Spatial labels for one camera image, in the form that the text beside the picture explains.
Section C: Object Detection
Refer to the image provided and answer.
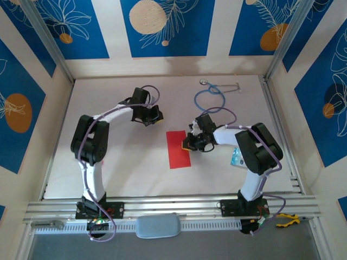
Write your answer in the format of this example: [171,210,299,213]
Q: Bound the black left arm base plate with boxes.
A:
[75,201,125,219]

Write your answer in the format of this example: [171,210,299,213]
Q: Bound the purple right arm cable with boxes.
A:
[202,107,287,236]

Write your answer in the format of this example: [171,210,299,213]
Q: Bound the aluminium corner post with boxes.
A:
[20,0,75,85]
[264,0,317,82]

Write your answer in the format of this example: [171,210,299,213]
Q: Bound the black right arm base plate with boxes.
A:
[221,199,271,217]

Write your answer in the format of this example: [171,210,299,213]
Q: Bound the white slotted cable duct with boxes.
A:
[34,219,242,235]

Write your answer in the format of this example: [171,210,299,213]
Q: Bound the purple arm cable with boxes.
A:
[202,107,287,236]
[76,85,161,242]

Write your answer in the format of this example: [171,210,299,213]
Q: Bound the blue stethoscope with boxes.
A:
[194,78,242,113]

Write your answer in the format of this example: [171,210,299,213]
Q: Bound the blue and white packet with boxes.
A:
[230,147,246,168]

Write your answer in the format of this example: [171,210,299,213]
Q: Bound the red paper sheet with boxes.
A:
[165,130,192,170]

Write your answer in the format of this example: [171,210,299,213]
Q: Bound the black electronics board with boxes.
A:
[86,218,110,232]
[240,216,272,234]

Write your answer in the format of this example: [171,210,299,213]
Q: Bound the yellow handled pliers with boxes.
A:
[275,213,313,228]

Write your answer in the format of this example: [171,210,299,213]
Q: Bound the grey pouch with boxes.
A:
[134,213,182,239]

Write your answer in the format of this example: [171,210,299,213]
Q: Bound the aluminium rail beam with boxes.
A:
[23,193,322,224]

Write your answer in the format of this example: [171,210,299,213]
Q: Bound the silver metal tool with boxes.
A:
[31,220,65,230]

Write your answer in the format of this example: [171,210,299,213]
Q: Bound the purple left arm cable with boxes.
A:
[76,85,161,242]

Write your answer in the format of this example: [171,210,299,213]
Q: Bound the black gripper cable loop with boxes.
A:
[201,142,217,154]

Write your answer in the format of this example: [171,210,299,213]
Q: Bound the aluminium side rail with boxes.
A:
[261,75,305,194]

